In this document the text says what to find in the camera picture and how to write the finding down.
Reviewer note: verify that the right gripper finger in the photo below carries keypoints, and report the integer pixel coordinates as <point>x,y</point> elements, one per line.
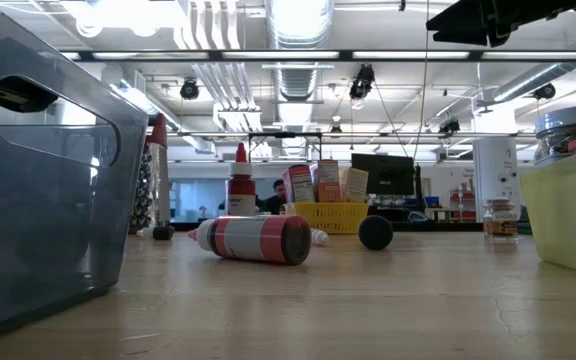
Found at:
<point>468,22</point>

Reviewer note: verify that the yellow Corn Pops cereal box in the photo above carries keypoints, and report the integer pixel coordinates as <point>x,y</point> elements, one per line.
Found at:
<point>356,186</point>

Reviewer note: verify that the small glass spice jar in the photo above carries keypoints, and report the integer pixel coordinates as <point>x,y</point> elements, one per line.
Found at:
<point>500,222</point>

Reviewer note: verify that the red Froot Loops cereal box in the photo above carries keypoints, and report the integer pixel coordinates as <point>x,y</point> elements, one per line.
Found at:
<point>300,187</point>

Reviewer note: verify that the red food colouring bottle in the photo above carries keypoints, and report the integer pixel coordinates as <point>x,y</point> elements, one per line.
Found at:
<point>242,192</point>
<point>253,240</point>

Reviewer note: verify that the small shelf with items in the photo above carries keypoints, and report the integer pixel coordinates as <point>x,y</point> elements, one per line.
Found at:
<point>460,202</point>

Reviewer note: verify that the glass jar with silver lid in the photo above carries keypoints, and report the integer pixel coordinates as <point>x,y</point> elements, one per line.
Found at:
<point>568,125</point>

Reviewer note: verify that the grey translucent plastic bin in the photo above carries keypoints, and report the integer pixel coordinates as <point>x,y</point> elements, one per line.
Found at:
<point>43,225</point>

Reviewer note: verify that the white round column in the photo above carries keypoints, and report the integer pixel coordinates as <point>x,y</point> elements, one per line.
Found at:
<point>493,170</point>

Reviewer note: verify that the black computer monitor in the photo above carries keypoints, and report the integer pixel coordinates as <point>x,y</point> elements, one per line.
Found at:
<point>388,175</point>

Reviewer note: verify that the yellow translucent plastic bin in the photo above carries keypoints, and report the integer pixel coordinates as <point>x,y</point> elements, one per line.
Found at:
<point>573,215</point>

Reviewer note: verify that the purple food colouring bottle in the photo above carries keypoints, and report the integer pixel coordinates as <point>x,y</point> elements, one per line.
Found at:
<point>375,233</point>

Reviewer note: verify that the yellow plastic basket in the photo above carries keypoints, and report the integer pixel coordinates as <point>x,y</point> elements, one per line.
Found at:
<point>333,217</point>

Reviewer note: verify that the person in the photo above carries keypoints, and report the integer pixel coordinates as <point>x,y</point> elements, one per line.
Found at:
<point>274,202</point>

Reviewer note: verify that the black overhead camera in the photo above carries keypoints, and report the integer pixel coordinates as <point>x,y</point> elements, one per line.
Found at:
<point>363,82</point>

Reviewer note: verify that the black overhead frame beam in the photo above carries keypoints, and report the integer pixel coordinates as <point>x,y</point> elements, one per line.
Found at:
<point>345,55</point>

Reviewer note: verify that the silver ventilation duct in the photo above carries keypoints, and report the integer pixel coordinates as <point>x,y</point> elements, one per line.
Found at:
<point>298,30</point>

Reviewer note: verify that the thin black background frame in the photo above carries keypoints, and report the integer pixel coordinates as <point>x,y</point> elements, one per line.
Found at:
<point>285,134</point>

